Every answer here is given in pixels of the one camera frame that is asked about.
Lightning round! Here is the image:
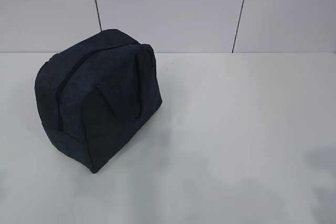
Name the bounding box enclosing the dark navy fabric bag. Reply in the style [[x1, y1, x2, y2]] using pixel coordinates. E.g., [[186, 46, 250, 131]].
[[34, 29, 162, 173]]

